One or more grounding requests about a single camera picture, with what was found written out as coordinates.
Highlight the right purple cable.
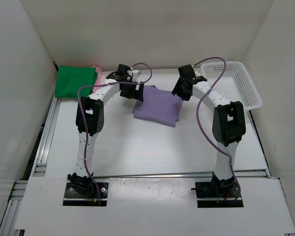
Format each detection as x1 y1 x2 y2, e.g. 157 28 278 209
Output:
193 57 242 205

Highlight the green t shirt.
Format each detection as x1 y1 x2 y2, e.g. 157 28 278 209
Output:
55 65 98 99

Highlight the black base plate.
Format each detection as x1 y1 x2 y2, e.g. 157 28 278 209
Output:
195 182 238 199
64 180 109 200

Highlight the white front cover board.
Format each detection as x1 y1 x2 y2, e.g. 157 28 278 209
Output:
15 177 295 236

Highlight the lilac t shirt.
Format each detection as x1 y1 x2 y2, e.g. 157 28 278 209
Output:
133 85 183 127

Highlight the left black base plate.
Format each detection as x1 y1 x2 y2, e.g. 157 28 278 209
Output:
64 180 109 200

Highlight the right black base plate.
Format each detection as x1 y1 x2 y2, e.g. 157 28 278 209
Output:
195 182 238 199

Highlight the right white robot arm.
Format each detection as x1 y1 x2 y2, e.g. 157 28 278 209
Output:
172 64 246 198

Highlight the pink t shirt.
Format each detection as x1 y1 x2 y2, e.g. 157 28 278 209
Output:
93 65 102 85

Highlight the aluminium frame rail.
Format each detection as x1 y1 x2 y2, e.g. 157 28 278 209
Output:
0 97 61 236

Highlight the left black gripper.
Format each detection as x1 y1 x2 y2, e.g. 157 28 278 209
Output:
120 79 145 101

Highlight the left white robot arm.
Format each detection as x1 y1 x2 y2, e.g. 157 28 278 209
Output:
68 64 144 199

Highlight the white plastic basket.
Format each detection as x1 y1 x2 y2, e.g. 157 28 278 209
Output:
201 61 263 111

